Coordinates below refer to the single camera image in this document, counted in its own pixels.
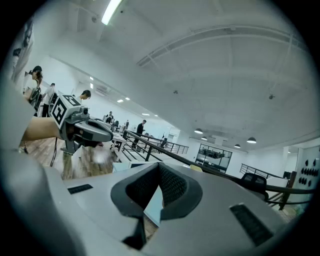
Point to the ceiling camera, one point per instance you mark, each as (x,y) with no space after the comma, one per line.
(175,92)
(271,96)

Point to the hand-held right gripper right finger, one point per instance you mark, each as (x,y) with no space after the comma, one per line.
(190,197)

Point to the person's left forearm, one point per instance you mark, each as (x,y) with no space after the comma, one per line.
(40,130)

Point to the group of ceiling light panels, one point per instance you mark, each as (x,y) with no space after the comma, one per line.
(120,100)

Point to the long fluorescent ceiling light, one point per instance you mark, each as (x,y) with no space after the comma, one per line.
(110,12)

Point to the yellow chair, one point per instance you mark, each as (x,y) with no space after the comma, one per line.
(196,168)

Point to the ceiling air conditioner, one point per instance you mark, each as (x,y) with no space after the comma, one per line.
(102,90)

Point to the person's white t-shirt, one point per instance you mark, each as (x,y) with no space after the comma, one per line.
(12,117)

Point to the wall poster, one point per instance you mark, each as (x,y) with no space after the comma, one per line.
(23,50)

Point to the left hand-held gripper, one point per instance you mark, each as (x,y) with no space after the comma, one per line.
(60,110)

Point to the white board with black knobs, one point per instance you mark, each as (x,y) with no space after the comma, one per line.
(308,172)

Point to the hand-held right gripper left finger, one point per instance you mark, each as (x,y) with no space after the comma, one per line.
(120,197)

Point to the black pendant lamp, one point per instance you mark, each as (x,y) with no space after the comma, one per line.
(198,131)
(204,138)
(251,140)
(237,146)

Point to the black-framed glass partition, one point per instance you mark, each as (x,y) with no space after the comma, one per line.
(212,157)

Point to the black office chair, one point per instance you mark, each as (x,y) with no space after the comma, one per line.
(252,180)

